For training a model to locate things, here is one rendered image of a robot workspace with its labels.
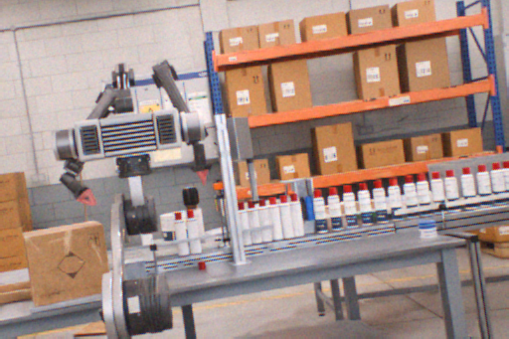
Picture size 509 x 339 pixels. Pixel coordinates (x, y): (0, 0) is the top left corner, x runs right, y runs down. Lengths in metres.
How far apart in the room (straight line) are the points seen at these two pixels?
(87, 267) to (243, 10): 5.49
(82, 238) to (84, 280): 0.17
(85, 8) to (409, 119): 3.80
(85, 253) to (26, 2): 5.54
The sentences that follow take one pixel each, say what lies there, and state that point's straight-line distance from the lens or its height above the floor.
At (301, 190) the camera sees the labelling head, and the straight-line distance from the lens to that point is 3.40.
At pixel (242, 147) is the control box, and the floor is 1.34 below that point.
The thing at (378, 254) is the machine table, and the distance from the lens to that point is 2.90.
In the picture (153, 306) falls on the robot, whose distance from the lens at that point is 2.15.
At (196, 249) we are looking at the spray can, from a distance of 3.13.
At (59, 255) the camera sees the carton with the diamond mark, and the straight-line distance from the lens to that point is 2.70.
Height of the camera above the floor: 1.36
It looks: 3 degrees down
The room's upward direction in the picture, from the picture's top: 8 degrees counter-clockwise
